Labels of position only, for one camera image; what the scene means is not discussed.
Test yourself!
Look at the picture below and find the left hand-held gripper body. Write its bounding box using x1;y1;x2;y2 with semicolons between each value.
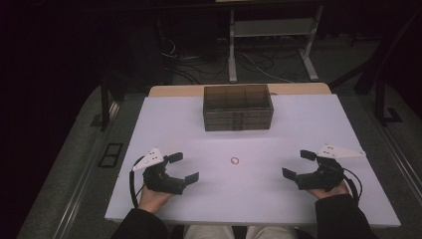
132;146;186;195

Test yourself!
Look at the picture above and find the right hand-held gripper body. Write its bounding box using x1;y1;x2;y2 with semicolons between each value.
294;142;367;192

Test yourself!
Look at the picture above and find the brown translucent drawer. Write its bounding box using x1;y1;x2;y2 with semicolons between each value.
204;122;272;132

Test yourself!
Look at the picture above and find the brown translucent drawer box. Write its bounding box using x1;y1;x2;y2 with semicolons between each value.
202;84;275;132

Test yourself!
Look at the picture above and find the person's right hand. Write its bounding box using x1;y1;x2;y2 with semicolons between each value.
307;181;351;200

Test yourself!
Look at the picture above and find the person's left hand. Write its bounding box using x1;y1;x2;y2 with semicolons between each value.
137;183;175;214

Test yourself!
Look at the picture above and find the white board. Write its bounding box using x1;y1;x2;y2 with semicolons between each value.
105;94;401;228

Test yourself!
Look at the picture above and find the person's left leg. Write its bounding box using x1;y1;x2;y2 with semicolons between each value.
183;225;235;239

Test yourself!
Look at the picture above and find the person's leg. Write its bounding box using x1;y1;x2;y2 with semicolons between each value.
245;225;300;239
183;225;235;239

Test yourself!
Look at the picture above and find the person's right leg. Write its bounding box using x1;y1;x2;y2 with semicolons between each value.
245;225;300;239

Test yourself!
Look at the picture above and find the wooden table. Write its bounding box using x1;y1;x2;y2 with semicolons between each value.
147;82;332;98

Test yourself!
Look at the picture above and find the black metal stand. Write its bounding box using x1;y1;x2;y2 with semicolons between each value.
374;76;403;126
90;78;121;131

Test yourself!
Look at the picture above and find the right hand-held gripper black cable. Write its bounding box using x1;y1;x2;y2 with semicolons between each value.
341;167;363;203

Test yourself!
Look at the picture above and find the hand-held gripper black cable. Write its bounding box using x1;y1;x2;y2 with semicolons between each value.
128;155;147;209
341;167;363;203

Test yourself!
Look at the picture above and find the left hand-held gripper black cable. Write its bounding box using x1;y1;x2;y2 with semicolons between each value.
128;155;147;209

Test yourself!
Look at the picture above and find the black rectangular floor frame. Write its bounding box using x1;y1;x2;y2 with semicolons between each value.
98;142;124;168

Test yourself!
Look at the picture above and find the grey floor rail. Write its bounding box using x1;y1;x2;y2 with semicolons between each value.
364;103;422;203
53;132;112;239

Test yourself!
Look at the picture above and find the white floor cable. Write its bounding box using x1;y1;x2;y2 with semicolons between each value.
238;51;295;84

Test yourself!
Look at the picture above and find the bundle of black floor cables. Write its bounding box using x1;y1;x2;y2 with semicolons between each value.
160;36;231;85

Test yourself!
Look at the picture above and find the grey metal desk frame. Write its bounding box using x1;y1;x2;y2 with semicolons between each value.
228;4;324;84

